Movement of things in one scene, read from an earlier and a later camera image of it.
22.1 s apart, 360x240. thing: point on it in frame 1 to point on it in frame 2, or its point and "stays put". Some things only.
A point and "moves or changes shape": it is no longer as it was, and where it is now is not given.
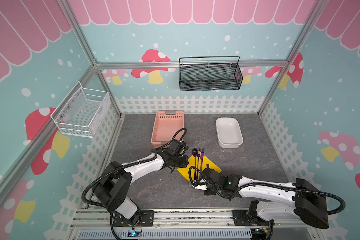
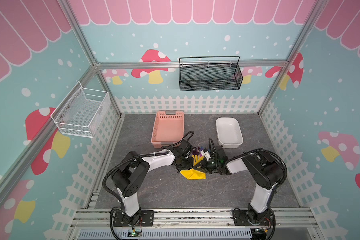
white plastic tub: x=229 y=133 stays put
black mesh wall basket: x=204 y=73 stays put
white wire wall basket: x=81 y=112 stays put
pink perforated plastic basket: x=166 y=124 stays put
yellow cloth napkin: x=185 y=171 moves or changes shape
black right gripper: x=206 y=182 to x=209 y=163
